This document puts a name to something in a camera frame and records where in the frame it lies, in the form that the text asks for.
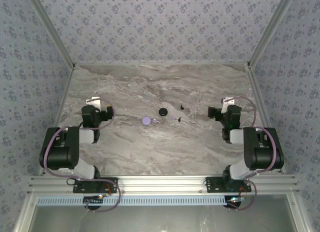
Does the aluminium frame post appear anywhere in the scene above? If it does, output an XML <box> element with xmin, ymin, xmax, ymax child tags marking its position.
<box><xmin>246</xmin><ymin>0</ymin><xmax>298</xmax><ymax>67</ymax></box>
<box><xmin>24</xmin><ymin>0</ymin><xmax>76</xmax><ymax>67</ymax></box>

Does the small controller board with LED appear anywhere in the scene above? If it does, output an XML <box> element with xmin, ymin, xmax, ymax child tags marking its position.
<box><xmin>83</xmin><ymin>194</ymin><xmax>105</xmax><ymax>205</ymax></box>
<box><xmin>226</xmin><ymin>195</ymin><xmax>247</xmax><ymax>208</ymax></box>

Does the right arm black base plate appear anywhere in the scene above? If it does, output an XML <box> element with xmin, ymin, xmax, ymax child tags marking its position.
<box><xmin>205</xmin><ymin>176</ymin><xmax>252</xmax><ymax>193</ymax></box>

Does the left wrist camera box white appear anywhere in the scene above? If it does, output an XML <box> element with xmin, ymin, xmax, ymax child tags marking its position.
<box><xmin>85</xmin><ymin>96</ymin><xmax>102</xmax><ymax>110</ymax></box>

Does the aluminium table side rail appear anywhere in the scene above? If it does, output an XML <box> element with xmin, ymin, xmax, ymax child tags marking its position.
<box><xmin>39</xmin><ymin>64</ymin><xmax>76</xmax><ymax>176</ymax></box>
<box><xmin>246</xmin><ymin>64</ymin><xmax>286</xmax><ymax>174</ymax></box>

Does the aluminium mounting rail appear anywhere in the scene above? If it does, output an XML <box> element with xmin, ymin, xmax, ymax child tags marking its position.
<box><xmin>27</xmin><ymin>175</ymin><xmax>300</xmax><ymax>194</ymax></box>

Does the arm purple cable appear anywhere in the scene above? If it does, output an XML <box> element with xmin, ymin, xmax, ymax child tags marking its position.
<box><xmin>223</xmin><ymin>96</ymin><xmax>279</xmax><ymax>212</ymax></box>
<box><xmin>42</xmin><ymin>98</ymin><xmax>123</xmax><ymax>213</ymax></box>

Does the grey metal lower panel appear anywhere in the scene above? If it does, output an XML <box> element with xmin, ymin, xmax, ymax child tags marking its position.
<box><xmin>29</xmin><ymin>203</ymin><xmax>301</xmax><ymax>232</ymax></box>

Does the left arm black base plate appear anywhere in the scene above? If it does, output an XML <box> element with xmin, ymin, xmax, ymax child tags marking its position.
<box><xmin>72</xmin><ymin>177</ymin><xmax>119</xmax><ymax>194</ymax></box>

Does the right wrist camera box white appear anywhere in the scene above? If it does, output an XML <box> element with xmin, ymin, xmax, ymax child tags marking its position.
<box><xmin>221</xmin><ymin>96</ymin><xmax>237</xmax><ymax>112</ymax></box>

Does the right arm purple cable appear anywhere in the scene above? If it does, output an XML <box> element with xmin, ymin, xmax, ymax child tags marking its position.
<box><xmin>223</xmin><ymin>96</ymin><xmax>279</xmax><ymax>212</ymax></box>

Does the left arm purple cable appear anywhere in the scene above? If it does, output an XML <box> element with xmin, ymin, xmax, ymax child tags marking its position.
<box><xmin>42</xmin><ymin>98</ymin><xmax>123</xmax><ymax>213</ymax></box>

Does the grey slotted cable duct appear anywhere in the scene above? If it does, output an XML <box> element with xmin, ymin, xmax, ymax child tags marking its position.
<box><xmin>37</xmin><ymin>195</ymin><xmax>231</xmax><ymax>206</ymax></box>

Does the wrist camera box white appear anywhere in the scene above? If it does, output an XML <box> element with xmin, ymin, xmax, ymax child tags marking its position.
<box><xmin>221</xmin><ymin>96</ymin><xmax>237</xmax><ymax>112</ymax></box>
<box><xmin>85</xmin><ymin>96</ymin><xmax>102</xmax><ymax>110</ymax></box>

